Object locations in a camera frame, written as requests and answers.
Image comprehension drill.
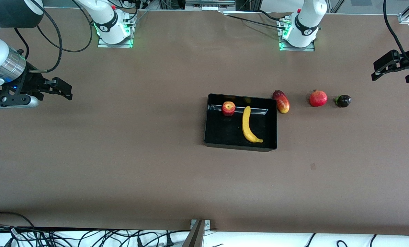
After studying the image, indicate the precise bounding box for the aluminium post with bracket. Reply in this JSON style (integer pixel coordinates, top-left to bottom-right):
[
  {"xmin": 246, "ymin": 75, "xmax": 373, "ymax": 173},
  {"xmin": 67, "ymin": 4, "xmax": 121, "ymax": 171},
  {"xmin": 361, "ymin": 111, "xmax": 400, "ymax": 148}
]
[{"xmin": 182, "ymin": 219, "xmax": 211, "ymax": 247}]

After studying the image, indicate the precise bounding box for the yellow banana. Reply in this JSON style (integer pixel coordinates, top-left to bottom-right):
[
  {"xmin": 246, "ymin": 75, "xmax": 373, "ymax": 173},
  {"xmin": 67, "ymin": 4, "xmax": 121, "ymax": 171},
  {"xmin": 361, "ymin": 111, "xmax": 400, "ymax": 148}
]
[{"xmin": 242, "ymin": 106, "xmax": 264, "ymax": 143}]

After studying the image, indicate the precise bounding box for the black rectangular plastic tray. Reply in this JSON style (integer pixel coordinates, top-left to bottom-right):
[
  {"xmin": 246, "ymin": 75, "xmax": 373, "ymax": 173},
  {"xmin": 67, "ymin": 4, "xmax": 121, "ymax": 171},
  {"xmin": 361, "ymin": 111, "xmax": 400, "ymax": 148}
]
[{"xmin": 204, "ymin": 93, "xmax": 278, "ymax": 152}]

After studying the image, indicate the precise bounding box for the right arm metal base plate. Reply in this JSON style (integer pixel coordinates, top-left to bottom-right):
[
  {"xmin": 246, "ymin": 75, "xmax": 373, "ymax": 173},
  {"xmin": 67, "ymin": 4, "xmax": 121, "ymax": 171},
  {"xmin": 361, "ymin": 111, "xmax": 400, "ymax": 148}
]
[{"xmin": 97, "ymin": 14, "xmax": 135, "ymax": 48}]

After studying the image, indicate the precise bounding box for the black looped floor cable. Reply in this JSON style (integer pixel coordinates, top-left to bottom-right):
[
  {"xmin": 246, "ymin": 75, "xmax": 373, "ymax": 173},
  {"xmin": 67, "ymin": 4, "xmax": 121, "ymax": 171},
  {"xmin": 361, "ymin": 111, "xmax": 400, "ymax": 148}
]
[{"xmin": 0, "ymin": 212, "xmax": 36, "ymax": 231}]

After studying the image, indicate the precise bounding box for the red apple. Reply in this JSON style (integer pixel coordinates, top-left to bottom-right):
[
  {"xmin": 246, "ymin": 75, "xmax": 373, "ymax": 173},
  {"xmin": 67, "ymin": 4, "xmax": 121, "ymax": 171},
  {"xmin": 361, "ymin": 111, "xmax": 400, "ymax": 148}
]
[{"xmin": 222, "ymin": 101, "xmax": 236, "ymax": 117}]

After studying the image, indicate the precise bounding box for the black cable on table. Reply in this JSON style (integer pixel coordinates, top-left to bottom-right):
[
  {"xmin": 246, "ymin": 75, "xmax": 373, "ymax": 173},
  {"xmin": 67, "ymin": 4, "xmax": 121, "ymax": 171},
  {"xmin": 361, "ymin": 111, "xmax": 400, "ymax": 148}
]
[
  {"xmin": 256, "ymin": 10, "xmax": 282, "ymax": 21},
  {"xmin": 224, "ymin": 14, "xmax": 289, "ymax": 31}
]

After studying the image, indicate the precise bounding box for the slanted aluminium profile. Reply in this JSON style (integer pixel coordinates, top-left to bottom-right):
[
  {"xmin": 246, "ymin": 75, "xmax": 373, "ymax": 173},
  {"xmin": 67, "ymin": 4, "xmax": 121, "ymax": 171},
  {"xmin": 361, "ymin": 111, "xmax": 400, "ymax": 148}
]
[{"xmin": 329, "ymin": 0, "xmax": 345, "ymax": 13}]

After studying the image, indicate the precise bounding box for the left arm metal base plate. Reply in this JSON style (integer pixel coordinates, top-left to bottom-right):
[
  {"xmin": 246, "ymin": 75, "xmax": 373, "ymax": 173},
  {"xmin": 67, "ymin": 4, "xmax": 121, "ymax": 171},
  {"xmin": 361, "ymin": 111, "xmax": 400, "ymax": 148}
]
[{"xmin": 278, "ymin": 17, "xmax": 316, "ymax": 52}]

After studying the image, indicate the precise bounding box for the red yellow mango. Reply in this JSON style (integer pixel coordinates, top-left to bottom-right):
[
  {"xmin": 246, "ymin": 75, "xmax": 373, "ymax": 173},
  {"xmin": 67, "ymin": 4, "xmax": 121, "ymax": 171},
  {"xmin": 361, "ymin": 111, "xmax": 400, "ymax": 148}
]
[{"xmin": 272, "ymin": 90, "xmax": 290, "ymax": 114}]

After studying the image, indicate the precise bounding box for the red pomegranate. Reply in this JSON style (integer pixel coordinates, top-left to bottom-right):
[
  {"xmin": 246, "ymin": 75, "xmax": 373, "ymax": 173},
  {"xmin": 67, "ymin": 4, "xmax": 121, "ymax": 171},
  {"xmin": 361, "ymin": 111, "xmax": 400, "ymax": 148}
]
[{"xmin": 309, "ymin": 90, "xmax": 328, "ymax": 107}]

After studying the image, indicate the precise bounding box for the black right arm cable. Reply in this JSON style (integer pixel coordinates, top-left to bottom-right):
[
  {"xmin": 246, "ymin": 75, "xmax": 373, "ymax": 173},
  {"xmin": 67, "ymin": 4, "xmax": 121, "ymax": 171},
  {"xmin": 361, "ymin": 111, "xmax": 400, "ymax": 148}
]
[{"xmin": 14, "ymin": 0, "xmax": 93, "ymax": 73}]

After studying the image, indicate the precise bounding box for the tangled black cable bundle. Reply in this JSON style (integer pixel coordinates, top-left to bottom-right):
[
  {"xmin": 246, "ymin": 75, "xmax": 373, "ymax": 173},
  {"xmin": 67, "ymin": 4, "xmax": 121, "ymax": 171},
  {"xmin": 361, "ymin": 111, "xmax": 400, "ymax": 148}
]
[{"xmin": 0, "ymin": 225, "xmax": 191, "ymax": 247}]

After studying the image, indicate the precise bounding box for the brown table cover sheet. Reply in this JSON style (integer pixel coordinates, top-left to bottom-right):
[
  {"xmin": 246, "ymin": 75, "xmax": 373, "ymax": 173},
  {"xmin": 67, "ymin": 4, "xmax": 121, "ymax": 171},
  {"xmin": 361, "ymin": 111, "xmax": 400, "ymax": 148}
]
[{"xmin": 0, "ymin": 8, "xmax": 409, "ymax": 237}]

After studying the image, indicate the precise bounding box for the dark purple mangosteen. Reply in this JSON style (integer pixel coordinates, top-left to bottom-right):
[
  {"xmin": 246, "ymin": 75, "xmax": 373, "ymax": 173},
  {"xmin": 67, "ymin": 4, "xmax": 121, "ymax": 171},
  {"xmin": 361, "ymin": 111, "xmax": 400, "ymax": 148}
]
[{"xmin": 334, "ymin": 95, "xmax": 352, "ymax": 108}]

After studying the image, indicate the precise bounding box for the silver aluminium frame rail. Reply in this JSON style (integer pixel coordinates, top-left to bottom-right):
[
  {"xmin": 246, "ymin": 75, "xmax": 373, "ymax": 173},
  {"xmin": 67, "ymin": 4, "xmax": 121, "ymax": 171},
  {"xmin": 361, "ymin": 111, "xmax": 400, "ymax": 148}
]
[{"xmin": 185, "ymin": 0, "xmax": 236, "ymax": 7}]

